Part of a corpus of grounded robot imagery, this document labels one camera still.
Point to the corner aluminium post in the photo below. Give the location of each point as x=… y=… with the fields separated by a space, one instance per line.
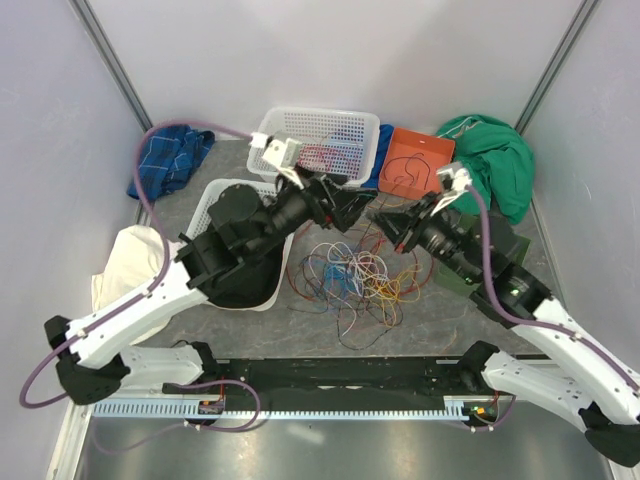
x=98 y=36
x=554 y=66

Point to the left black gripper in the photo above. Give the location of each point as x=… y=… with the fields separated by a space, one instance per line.
x=318 y=189

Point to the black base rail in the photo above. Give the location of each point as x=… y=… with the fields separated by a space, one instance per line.
x=341 y=382

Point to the blue plaid cloth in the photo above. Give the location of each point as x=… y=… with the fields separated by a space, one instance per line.
x=170 y=157

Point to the green plastic tray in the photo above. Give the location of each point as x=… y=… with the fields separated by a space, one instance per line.
x=503 y=239

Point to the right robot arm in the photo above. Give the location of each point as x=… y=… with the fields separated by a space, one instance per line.
x=598 y=393

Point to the green cloth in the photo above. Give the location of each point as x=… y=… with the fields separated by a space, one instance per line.
x=500 y=162

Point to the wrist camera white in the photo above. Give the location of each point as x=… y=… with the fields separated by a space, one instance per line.
x=454 y=179
x=281 y=153

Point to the white cloth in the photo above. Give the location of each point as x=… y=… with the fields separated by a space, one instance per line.
x=137 y=255

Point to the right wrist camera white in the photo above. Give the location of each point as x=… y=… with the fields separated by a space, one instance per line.
x=454 y=179

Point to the orange plastic tray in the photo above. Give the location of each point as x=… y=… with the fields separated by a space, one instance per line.
x=409 y=170

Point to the grey slotted cable duct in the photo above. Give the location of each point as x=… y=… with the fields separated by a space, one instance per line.
x=450 y=410

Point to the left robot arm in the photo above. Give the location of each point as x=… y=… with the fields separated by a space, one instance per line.
x=234 y=263

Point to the right corner aluminium post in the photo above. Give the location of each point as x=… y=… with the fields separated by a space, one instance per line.
x=554 y=66

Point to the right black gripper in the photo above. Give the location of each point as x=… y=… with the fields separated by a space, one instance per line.
x=404 y=227

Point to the small white plastic basket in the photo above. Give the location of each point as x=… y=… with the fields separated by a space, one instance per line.
x=200 y=221

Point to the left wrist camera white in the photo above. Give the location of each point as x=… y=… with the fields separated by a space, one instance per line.
x=281 y=153

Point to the left corner aluminium post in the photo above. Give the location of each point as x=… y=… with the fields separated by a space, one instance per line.
x=98 y=36

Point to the large white plastic basket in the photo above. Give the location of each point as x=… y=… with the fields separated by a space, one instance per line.
x=334 y=141

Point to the black hat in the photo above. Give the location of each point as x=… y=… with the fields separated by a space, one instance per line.
x=254 y=287

